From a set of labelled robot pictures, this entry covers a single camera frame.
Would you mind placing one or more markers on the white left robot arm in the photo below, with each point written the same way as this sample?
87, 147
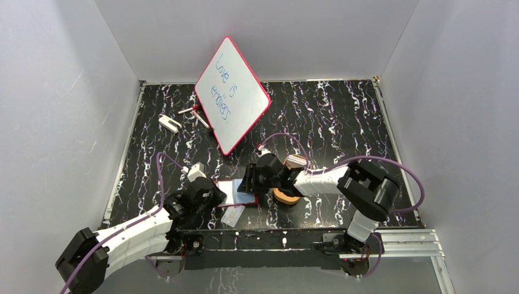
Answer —
91, 257

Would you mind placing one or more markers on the pink framed whiteboard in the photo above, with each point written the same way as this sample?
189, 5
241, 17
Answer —
231, 96

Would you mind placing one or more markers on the silver credit card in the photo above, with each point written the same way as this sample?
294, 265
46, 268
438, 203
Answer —
232, 215

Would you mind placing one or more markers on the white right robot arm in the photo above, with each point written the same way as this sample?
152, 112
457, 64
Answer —
367, 187

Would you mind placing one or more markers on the orange oval tray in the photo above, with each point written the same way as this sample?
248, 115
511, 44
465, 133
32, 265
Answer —
282, 197

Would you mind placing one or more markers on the red capped marker pen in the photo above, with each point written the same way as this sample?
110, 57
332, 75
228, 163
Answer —
195, 107

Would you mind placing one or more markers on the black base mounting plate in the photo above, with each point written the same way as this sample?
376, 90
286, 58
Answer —
276, 248

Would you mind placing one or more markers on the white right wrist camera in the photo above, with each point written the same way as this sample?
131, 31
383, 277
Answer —
263, 150

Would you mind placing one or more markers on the red leather card holder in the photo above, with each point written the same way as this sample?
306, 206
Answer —
233, 197

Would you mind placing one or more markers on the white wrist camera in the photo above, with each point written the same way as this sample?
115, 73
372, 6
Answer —
263, 150
195, 171

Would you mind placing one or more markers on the white whiteboard eraser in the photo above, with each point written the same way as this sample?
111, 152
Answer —
170, 124

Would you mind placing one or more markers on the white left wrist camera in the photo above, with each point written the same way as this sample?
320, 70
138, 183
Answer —
195, 171

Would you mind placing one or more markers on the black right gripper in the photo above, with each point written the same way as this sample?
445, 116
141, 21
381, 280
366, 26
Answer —
252, 172

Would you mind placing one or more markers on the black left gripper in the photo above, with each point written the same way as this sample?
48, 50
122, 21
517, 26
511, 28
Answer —
216, 193

